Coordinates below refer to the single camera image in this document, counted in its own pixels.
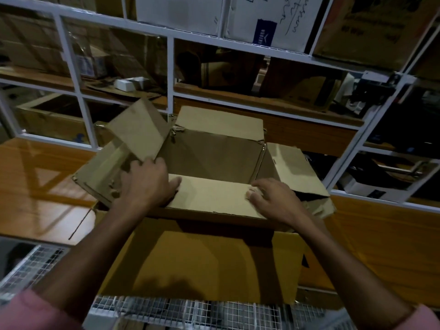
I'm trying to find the person's right hand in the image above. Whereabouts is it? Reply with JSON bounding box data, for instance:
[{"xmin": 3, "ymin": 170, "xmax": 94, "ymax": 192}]
[{"xmin": 245, "ymin": 178, "xmax": 312, "ymax": 228}]

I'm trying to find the person's left hand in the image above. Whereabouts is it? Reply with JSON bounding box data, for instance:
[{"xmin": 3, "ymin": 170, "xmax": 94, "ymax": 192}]
[{"xmin": 116, "ymin": 157, "xmax": 182, "ymax": 212}]

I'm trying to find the small blue labelled box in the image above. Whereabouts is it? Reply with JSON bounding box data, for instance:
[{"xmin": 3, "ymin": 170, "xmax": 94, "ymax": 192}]
[{"xmin": 73, "ymin": 47, "xmax": 111, "ymax": 80}]

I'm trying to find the brown cardboard box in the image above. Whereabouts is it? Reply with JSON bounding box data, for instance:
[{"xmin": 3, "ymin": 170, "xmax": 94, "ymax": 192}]
[{"xmin": 71, "ymin": 97, "xmax": 337, "ymax": 235}]

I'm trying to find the brown carton with flap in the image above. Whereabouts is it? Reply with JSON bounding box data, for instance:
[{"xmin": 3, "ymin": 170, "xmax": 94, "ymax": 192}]
[{"xmin": 259, "ymin": 58, "xmax": 346, "ymax": 108}]

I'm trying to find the large brown printed carton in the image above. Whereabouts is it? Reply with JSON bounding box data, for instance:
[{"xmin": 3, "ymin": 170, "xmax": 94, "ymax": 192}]
[{"xmin": 312, "ymin": 0, "xmax": 440, "ymax": 72}]

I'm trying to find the plain white cardboard box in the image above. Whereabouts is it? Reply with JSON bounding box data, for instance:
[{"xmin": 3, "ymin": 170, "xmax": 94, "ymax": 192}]
[{"xmin": 135, "ymin": 0, "xmax": 225, "ymax": 37}]

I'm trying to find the small white box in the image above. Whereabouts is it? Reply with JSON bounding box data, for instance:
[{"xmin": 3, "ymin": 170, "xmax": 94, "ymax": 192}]
[
  {"xmin": 127, "ymin": 76, "xmax": 151, "ymax": 90},
  {"xmin": 113, "ymin": 78, "xmax": 135, "ymax": 92}
]

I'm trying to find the person's right forearm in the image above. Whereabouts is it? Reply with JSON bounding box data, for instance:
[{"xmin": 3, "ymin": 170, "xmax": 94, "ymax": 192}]
[{"xmin": 292, "ymin": 214, "xmax": 416, "ymax": 330}]

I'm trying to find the pink left sleeve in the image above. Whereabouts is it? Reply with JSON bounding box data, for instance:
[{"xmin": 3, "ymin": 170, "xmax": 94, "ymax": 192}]
[{"xmin": 0, "ymin": 289, "xmax": 85, "ymax": 330}]

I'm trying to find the person's left forearm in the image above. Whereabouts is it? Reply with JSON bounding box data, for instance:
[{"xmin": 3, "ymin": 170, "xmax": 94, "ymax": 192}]
[{"xmin": 33, "ymin": 203, "xmax": 138, "ymax": 322}]

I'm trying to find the white wire mesh rack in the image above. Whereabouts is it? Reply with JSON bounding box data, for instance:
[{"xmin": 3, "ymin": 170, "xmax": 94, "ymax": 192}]
[{"xmin": 0, "ymin": 245, "xmax": 358, "ymax": 330}]

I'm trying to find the pink right sleeve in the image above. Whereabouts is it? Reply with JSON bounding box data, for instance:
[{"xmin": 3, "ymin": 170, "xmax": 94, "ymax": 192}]
[{"xmin": 388, "ymin": 304, "xmax": 440, "ymax": 330}]

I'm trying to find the pink sleeve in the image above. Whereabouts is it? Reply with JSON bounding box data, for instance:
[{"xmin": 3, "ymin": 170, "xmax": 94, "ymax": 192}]
[
  {"xmin": 388, "ymin": 304, "xmax": 440, "ymax": 330},
  {"xmin": 0, "ymin": 289, "xmax": 85, "ymax": 330}
]

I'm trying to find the black device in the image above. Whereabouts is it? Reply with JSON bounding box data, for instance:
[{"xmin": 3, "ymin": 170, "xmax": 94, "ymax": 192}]
[{"xmin": 350, "ymin": 73, "xmax": 401, "ymax": 112}]

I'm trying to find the dark brown shelf carton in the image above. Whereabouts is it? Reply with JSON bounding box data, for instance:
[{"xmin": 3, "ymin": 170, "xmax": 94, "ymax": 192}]
[{"xmin": 175, "ymin": 39, "xmax": 263, "ymax": 97}]

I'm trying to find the open brown shelf carton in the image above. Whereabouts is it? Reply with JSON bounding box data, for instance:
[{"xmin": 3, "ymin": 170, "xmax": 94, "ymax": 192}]
[{"xmin": 15, "ymin": 92, "xmax": 128, "ymax": 147}]

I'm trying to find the big brown stacked carton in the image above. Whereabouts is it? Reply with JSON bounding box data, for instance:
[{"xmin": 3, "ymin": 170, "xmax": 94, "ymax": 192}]
[{"xmin": 0, "ymin": 12, "xmax": 71, "ymax": 77}]

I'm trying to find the flat brown cardboard sheet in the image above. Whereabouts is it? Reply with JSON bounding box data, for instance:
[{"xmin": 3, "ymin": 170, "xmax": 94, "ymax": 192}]
[{"xmin": 93, "ymin": 209, "xmax": 307, "ymax": 305}]

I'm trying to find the white box with handwriting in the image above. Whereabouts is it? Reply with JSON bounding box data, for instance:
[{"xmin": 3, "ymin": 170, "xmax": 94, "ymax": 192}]
[{"xmin": 225, "ymin": 0, "xmax": 324, "ymax": 54}]

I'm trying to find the white and black box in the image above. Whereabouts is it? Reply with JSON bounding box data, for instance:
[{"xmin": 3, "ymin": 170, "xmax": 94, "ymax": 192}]
[{"xmin": 338, "ymin": 161, "xmax": 428, "ymax": 203}]

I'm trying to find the white metal shelf frame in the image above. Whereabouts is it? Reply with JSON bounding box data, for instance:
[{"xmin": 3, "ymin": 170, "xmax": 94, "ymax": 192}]
[{"xmin": 0, "ymin": 0, "xmax": 440, "ymax": 214}]

